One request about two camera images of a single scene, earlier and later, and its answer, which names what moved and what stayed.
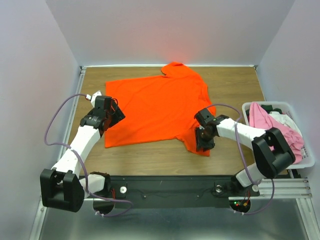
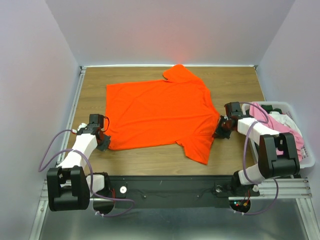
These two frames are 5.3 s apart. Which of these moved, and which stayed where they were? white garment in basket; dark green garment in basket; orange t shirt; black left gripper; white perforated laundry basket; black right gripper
Moved: black right gripper; black left gripper
Stayed: white perforated laundry basket; white garment in basket; dark green garment in basket; orange t shirt
